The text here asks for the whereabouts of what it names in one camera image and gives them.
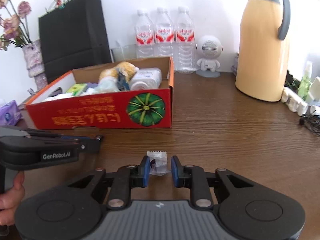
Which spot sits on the greenish plastic bag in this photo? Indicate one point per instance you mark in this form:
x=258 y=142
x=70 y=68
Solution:
x=107 y=84

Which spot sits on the blue patterned cloth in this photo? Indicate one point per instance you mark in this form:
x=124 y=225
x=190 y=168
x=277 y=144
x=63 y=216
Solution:
x=122 y=82

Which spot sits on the black earphones tangle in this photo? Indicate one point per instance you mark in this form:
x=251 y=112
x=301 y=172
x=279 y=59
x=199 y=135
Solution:
x=311 y=121

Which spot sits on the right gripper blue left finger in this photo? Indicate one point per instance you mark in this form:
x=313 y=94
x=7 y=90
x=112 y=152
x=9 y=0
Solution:
x=124 y=180

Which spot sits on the green tissue pack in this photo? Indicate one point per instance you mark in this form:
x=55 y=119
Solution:
x=77 y=89

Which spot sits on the black paper shopping bag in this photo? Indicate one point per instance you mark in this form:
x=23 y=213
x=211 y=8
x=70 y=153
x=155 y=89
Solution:
x=73 y=37

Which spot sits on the white astronaut speaker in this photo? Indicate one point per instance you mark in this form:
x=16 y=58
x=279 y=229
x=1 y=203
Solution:
x=209 y=48

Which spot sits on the left water bottle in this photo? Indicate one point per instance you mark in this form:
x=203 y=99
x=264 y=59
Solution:
x=144 y=34

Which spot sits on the clear plastic candy wrapper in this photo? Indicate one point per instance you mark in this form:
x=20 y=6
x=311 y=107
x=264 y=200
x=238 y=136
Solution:
x=158 y=163

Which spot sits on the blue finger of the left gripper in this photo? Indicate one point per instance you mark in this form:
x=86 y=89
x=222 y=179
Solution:
x=90 y=145
x=72 y=137

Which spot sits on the glass cup with straw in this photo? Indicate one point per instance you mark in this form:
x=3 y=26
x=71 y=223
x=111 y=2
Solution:
x=123 y=52

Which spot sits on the yellow white plush toy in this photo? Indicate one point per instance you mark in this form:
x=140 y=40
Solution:
x=127 y=69

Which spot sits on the red cardboard pumpkin box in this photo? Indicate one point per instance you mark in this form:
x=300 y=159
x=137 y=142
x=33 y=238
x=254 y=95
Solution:
x=150 y=108

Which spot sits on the cotton swab plastic box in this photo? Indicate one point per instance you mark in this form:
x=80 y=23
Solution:
x=146 y=78

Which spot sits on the purple tissue pack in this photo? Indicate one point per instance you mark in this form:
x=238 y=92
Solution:
x=10 y=115

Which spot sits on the yellow thermos jug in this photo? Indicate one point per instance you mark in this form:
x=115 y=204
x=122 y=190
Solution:
x=264 y=49

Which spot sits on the green spray bottle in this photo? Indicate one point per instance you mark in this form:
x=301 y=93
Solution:
x=306 y=81

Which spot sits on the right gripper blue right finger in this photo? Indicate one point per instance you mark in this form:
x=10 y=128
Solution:
x=193 y=178

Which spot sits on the white charger adapters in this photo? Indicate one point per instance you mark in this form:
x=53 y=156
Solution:
x=313 y=96

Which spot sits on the person's left hand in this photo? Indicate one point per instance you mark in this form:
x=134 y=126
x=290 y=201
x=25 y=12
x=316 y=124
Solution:
x=11 y=200

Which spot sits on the middle water bottle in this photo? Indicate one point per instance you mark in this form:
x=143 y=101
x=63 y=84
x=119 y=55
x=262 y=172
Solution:
x=164 y=34

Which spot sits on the dried pink rose bouquet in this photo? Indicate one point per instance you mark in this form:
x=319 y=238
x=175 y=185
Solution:
x=15 y=27

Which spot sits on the water bottle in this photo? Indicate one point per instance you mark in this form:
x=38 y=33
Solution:
x=185 y=42
x=144 y=34
x=164 y=34

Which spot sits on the right water bottle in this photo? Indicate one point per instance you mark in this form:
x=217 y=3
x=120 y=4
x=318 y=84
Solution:
x=185 y=42

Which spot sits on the purple ceramic vase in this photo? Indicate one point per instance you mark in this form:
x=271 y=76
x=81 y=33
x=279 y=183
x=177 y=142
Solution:
x=35 y=66

